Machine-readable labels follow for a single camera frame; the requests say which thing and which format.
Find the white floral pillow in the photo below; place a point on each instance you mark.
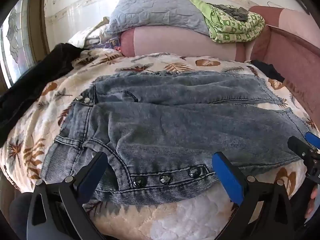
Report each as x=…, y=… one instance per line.
x=92, y=33

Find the pink padded bed frame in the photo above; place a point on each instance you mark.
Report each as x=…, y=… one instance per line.
x=297, y=62

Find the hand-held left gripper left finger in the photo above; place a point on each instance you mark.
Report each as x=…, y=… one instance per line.
x=93, y=173

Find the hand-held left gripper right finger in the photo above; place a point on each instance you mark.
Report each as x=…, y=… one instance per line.
x=226, y=173

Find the purple printed cloth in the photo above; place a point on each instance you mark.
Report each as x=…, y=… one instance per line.
x=111, y=43

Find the small black cloth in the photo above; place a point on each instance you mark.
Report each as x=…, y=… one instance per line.
x=268, y=70

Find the dark grey crumpled cloth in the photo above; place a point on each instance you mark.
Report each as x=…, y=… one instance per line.
x=231, y=11

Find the person's right hand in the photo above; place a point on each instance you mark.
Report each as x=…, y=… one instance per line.
x=313, y=202

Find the grey quilted blanket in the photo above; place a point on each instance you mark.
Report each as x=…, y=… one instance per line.
x=155, y=10

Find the green patterned blanket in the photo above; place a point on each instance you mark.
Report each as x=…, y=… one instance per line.
x=232, y=31

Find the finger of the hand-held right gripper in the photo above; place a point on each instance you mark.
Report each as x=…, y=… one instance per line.
x=313, y=138
x=298, y=146

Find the pink bolster pillow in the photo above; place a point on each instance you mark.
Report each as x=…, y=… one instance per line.
x=175, y=42

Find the cream leaf print blanket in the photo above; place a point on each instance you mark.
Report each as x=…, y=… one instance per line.
x=40, y=120

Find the grey-blue denim pants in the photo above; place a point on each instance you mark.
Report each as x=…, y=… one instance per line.
x=175, y=120

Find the window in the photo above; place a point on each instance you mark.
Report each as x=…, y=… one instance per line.
x=17, y=42

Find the large black cloth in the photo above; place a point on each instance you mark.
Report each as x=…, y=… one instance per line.
x=37, y=75

